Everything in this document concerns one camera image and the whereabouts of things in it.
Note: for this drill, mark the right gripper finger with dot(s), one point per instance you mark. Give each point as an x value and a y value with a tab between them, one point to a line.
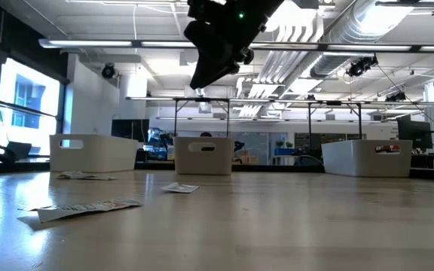
211	71

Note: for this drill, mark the grey white small packet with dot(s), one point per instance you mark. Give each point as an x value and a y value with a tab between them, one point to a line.
180	187

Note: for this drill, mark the white plastic bin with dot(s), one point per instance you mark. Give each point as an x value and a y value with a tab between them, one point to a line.
96	154

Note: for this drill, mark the person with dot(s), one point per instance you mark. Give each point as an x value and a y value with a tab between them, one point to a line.
205	134

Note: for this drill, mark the grey plastic bin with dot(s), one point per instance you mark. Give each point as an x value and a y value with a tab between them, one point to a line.
367	165
202	162

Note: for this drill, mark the cardboard box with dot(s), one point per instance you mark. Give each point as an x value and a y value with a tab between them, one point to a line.
247	158

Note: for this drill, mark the black computer monitor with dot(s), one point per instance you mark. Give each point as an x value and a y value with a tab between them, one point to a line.
130	130
414	133

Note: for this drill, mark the small potted plant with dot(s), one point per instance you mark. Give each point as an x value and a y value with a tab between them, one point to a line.
280	144
289	144

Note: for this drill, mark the blue storage bin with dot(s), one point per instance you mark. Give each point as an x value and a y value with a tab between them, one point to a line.
288	152

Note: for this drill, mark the black track spotlight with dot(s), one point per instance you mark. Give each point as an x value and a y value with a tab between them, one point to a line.
396	97
358	67

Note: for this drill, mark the open laptop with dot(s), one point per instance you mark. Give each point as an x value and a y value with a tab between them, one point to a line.
19	150

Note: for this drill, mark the black round ceiling camera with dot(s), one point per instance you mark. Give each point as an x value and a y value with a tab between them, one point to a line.
108	70

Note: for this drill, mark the silver ventilation duct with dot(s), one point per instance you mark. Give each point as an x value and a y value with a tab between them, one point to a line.
352	30

